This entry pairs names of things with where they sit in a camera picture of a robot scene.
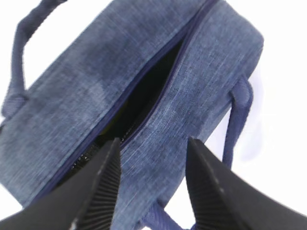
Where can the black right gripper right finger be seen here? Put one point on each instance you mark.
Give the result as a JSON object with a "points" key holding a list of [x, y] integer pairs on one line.
{"points": [[223, 201]]}

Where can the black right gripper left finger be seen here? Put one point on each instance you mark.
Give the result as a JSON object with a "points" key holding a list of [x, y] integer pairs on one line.
{"points": [[84, 202]]}

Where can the navy blue lunch bag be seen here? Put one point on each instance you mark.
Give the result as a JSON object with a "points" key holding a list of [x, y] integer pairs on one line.
{"points": [[152, 73]]}

